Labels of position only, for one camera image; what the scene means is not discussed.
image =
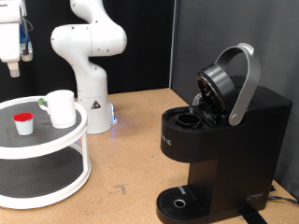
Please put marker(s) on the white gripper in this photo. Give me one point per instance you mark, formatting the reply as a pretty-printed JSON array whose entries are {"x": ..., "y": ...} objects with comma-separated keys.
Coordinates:
[{"x": 10, "y": 43}]

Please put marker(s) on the white coffee pod red lid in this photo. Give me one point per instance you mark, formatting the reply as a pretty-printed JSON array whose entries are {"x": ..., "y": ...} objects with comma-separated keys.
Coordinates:
[{"x": 23, "y": 124}]

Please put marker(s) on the black Keurig coffee machine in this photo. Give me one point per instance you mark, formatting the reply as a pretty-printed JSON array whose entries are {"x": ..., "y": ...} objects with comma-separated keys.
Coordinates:
[{"x": 236, "y": 146}]

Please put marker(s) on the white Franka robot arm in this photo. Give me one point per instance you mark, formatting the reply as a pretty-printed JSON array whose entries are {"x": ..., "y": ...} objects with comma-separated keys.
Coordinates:
[{"x": 90, "y": 77}]

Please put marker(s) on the white two-tier turntable shelf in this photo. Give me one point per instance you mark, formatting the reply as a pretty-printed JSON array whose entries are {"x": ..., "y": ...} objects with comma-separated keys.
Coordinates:
[{"x": 40, "y": 140}]

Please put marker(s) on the black tape strip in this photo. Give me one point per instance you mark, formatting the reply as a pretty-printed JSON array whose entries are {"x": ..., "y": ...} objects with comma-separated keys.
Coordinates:
[{"x": 253, "y": 218}]

